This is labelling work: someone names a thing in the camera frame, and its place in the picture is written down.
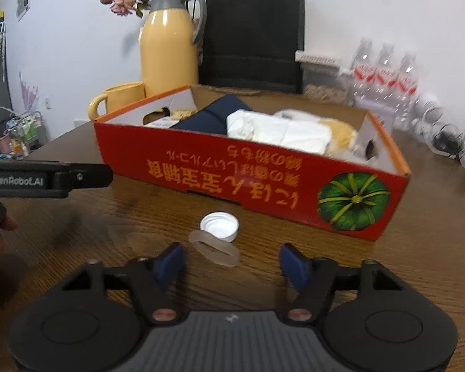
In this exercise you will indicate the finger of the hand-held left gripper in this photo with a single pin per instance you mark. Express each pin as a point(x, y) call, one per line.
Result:
point(91, 176)

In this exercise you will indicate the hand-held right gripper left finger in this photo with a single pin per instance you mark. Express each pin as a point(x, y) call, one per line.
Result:
point(169, 265)

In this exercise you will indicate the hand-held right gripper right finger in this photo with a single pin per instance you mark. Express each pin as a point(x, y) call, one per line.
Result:
point(294, 267)

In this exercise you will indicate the translucent silicone piece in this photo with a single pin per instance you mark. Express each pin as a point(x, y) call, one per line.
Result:
point(217, 252)

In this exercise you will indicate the white bottle cap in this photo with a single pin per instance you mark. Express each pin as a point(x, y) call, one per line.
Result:
point(219, 225)

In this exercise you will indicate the red orange cardboard box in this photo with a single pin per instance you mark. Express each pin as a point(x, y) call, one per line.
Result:
point(232, 178)

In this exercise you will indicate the white packet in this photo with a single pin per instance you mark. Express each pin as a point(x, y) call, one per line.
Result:
point(255, 128)
point(308, 137)

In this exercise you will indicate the white yellow plush toy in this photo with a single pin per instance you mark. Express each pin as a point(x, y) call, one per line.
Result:
point(339, 137)

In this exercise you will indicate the navy blue cloth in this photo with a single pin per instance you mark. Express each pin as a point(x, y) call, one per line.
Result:
point(217, 118)

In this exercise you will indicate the storage rack with items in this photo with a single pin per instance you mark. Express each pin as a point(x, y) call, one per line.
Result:
point(19, 133)

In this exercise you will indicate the yellow mug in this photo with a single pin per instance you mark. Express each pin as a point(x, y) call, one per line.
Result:
point(120, 99)

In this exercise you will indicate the yellow thermos jug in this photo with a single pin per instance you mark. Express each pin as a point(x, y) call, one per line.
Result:
point(168, 54)

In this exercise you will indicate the white floral tin box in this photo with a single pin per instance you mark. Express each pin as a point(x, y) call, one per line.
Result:
point(374, 107)

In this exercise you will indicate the clear seed container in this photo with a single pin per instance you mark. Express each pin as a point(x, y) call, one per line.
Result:
point(321, 81)

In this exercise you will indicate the white round device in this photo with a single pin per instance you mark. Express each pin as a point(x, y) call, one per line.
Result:
point(426, 110)

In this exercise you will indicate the black paper bag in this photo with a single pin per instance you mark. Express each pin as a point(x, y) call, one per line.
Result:
point(252, 38)

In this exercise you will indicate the purple wall sticker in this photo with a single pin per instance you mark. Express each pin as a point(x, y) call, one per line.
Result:
point(28, 93)

